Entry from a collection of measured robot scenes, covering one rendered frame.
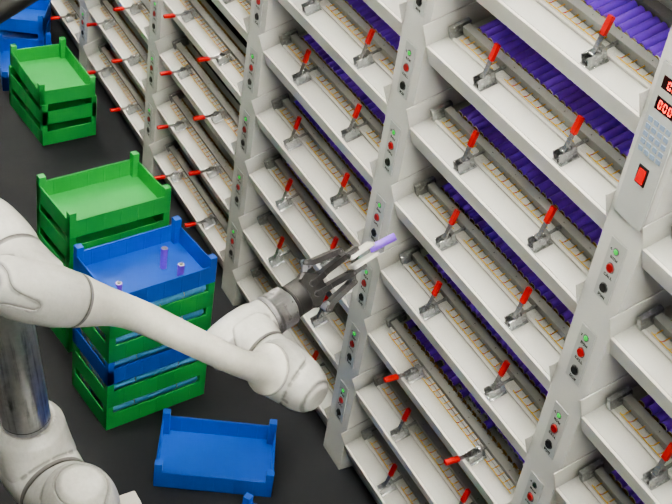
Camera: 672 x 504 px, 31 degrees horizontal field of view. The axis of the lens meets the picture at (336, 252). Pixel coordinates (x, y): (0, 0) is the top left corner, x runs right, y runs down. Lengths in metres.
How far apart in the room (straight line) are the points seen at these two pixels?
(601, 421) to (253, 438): 1.27
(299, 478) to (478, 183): 1.11
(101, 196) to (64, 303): 1.32
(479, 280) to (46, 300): 0.90
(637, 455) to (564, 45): 0.73
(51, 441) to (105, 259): 0.75
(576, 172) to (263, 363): 0.69
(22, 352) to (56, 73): 2.20
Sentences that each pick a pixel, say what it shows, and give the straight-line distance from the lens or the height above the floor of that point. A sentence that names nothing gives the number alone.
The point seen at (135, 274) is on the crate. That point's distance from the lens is 3.13.
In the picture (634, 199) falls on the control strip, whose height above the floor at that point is 1.32.
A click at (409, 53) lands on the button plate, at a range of 2.54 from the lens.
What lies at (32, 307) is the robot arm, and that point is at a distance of 2.08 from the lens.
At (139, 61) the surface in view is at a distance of 4.25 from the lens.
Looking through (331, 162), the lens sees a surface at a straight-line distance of 3.07.
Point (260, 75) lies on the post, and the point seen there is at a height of 0.80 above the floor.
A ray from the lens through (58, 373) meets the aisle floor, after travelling 3.44.
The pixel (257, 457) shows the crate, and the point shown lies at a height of 0.00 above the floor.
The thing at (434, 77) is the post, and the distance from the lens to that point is 2.55.
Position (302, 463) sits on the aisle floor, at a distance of 3.25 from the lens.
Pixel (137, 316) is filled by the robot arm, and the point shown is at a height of 0.90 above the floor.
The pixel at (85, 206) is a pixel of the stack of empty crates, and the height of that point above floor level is 0.40.
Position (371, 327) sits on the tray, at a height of 0.50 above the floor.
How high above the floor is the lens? 2.37
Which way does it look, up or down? 37 degrees down
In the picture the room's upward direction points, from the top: 10 degrees clockwise
